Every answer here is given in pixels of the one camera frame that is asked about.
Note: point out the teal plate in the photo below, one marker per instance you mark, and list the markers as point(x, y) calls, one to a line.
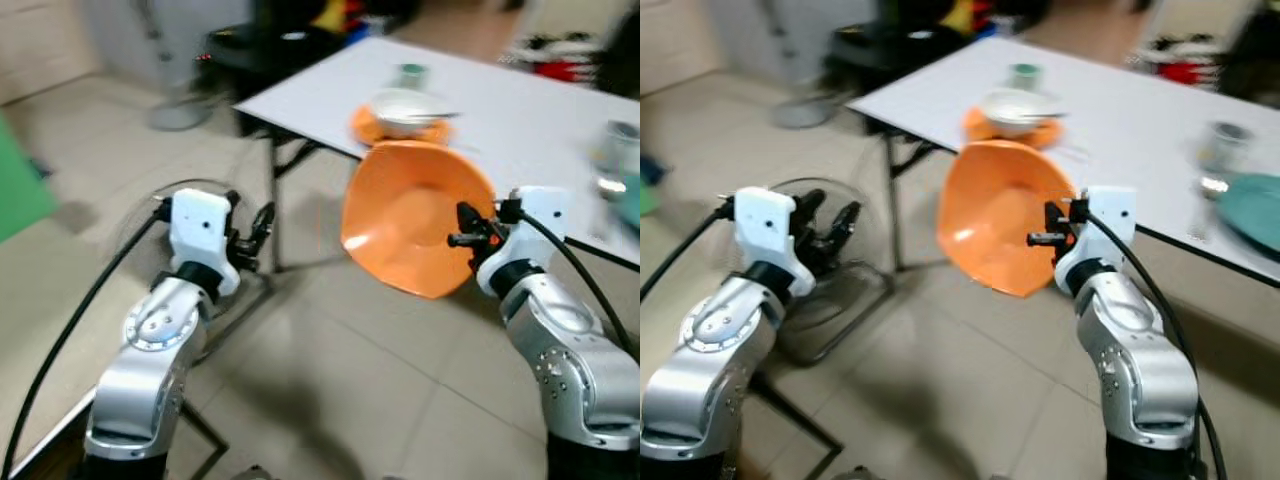
point(630, 205)
point(1255, 210)

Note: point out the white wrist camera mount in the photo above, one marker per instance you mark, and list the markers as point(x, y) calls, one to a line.
point(200, 235)
point(530, 235)
point(765, 230)
point(1100, 230)

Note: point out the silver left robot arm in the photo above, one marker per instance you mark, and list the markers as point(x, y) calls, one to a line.
point(150, 340)
point(705, 345)

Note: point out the clear drinking glass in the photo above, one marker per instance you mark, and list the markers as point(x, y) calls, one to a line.
point(620, 155)
point(1222, 150)

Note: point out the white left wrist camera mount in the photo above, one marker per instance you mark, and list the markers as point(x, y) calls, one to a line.
point(200, 235)
point(765, 230)

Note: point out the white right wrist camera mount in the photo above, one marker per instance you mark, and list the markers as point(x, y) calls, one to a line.
point(530, 235)
point(1100, 230)

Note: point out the green cup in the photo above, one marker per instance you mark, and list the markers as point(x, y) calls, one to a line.
point(411, 76)
point(1024, 76)

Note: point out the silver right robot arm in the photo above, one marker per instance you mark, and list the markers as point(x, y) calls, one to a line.
point(1140, 370)
point(580, 370)

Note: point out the white folding table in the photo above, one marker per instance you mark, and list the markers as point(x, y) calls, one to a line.
point(1130, 110)
point(520, 110)

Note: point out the small orange plate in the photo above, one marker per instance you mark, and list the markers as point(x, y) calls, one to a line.
point(978, 128)
point(366, 126)

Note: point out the large orange plate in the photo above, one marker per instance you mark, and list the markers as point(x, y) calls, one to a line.
point(995, 215)
point(410, 215)

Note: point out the black chair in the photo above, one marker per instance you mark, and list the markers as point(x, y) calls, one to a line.
point(890, 48)
point(270, 55)

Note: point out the white bowl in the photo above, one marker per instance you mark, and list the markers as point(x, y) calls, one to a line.
point(1015, 108)
point(405, 108)

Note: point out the grey round stand base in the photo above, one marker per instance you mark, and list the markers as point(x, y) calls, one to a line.
point(802, 112)
point(182, 113)

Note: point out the green board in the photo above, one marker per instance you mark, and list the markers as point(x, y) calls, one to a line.
point(20, 185)

